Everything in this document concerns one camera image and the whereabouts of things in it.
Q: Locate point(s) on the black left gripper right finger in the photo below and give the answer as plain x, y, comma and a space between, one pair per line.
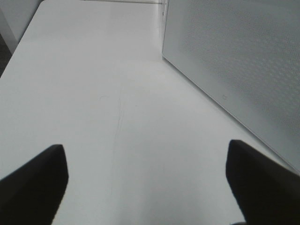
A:
266, 192

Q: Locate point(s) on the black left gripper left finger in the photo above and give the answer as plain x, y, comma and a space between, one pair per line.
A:
31, 195

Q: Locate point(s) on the white microwave door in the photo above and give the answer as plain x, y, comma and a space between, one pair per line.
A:
245, 55

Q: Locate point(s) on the white microwave oven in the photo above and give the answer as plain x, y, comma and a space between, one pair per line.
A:
162, 3

